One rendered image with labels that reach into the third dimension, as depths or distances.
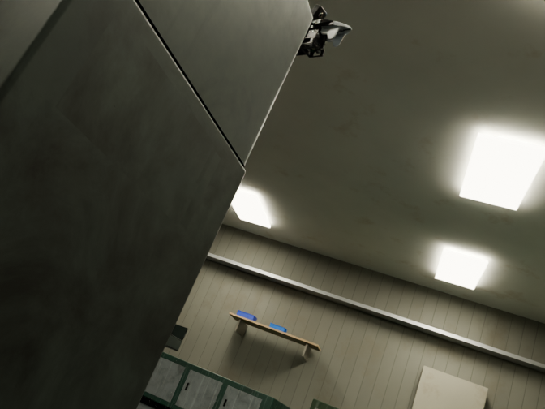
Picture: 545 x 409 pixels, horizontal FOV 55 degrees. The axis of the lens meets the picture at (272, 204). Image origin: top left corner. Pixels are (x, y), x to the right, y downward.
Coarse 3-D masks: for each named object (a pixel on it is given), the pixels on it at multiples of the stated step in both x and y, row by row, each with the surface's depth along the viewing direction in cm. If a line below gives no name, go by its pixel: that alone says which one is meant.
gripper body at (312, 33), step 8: (312, 32) 160; (320, 32) 162; (304, 40) 161; (312, 40) 158; (320, 40) 162; (304, 48) 163; (312, 48) 163; (320, 48) 163; (312, 56) 165; (320, 56) 164
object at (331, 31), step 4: (336, 24) 157; (340, 24) 156; (344, 24) 156; (324, 28) 159; (328, 28) 158; (332, 28) 158; (336, 28) 157; (340, 28) 158; (344, 28) 157; (348, 28) 156; (324, 32) 159; (328, 32) 158; (332, 32) 157; (336, 32) 156; (328, 36) 157; (332, 36) 157
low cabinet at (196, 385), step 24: (168, 360) 752; (168, 384) 737; (192, 384) 731; (216, 384) 725; (240, 384) 720; (168, 408) 726; (192, 408) 716; (216, 408) 711; (240, 408) 705; (264, 408) 700; (288, 408) 814
